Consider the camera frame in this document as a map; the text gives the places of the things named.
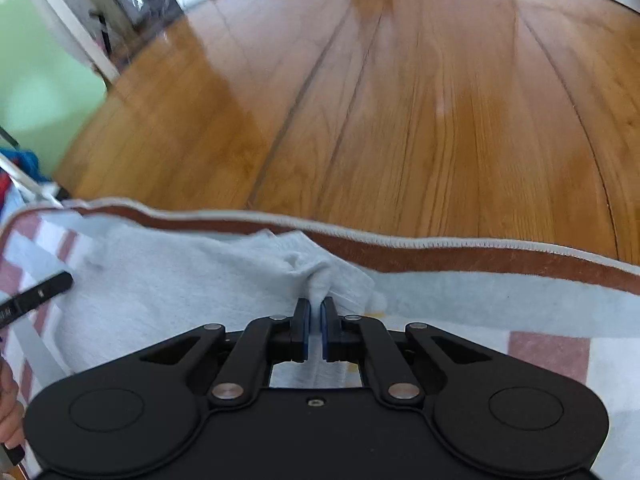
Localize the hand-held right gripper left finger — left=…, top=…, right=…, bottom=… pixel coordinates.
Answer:
left=140, top=298, right=312, bottom=407

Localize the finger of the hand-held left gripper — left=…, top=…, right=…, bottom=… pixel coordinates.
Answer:
left=0, top=271, right=74, bottom=330

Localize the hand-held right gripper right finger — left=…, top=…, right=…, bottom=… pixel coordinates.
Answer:
left=320, top=297, right=493, bottom=405

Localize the person's left hand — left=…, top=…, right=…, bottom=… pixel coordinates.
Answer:
left=0, top=360, right=26, bottom=451

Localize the metal drying rack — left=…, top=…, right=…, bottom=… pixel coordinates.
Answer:
left=0, top=127, right=68, bottom=208

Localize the blue cloth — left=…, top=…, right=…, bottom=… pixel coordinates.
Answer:
left=0, top=146, right=40, bottom=186

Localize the checkered red grey tablecloth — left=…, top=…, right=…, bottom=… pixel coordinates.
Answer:
left=0, top=197, right=640, bottom=480

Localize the white door frame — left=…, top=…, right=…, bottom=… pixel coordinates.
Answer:
left=22, top=0, right=121, bottom=81

